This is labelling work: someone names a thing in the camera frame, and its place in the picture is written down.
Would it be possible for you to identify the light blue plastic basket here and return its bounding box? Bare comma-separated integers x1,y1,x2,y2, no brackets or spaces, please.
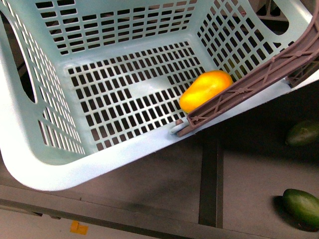
0,0,314,191

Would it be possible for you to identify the brown basket handle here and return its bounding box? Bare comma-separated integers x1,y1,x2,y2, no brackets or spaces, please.
176,4,319,137

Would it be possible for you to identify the orange floor marker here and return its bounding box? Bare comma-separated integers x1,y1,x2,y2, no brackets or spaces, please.
70,221,88,235

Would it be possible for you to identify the yellow mango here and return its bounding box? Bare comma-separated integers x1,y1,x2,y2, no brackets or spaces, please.
179,70,233,113

